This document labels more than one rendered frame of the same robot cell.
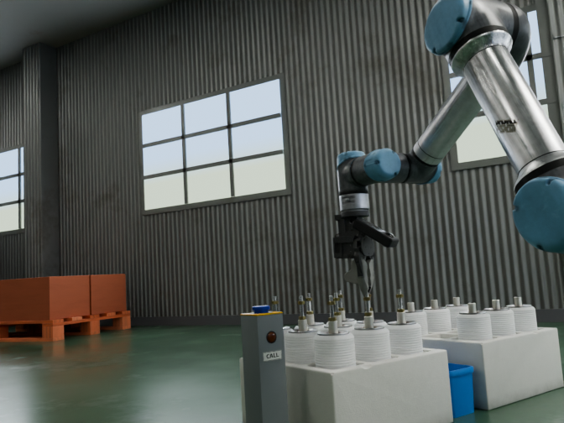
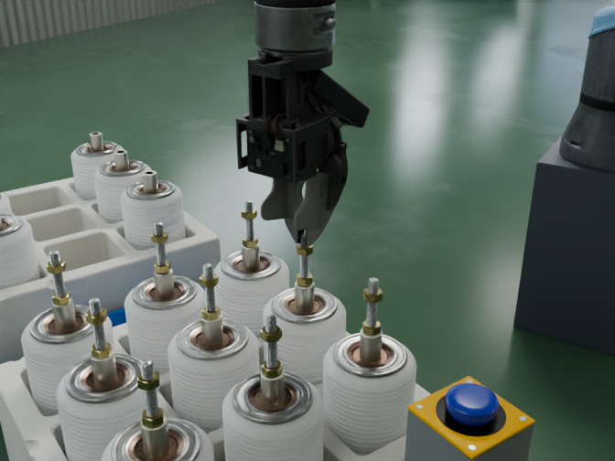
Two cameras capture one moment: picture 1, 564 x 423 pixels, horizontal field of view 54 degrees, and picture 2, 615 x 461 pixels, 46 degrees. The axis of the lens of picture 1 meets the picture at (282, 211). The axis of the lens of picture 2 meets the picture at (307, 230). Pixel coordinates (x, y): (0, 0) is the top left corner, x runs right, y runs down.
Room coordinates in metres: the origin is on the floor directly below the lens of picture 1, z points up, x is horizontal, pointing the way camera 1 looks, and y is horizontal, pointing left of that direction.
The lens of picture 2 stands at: (1.39, 0.52, 0.69)
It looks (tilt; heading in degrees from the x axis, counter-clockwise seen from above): 26 degrees down; 271
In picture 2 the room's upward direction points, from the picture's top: straight up
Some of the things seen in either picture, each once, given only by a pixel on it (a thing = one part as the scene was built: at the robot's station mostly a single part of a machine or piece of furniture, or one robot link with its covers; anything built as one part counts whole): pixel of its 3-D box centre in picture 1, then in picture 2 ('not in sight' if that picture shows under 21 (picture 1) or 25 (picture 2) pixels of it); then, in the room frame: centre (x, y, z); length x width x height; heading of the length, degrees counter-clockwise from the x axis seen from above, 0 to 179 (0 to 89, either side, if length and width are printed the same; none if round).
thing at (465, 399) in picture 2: (261, 310); (470, 407); (1.27, 0.06, 0.32); 0.04 x 0.04 x 0.02
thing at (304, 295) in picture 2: (368, 322); (304, 295); (1.41, -0.20, 0.26); 0.02 x 0.02 x 0.03
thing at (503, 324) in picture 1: (499, 340); (128, 217); (1.72, -0.64, 0.16); 0.10 x 0.10 x 0.18
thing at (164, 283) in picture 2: not in sight; (164, 283); (1.57, -0.23, 0.26); 0.02 x 0.02 x 0.03
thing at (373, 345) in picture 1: (372, 365); (304, 370); (1.41, -0.20, 0.16); 0.10 x 0.10 x 0.18
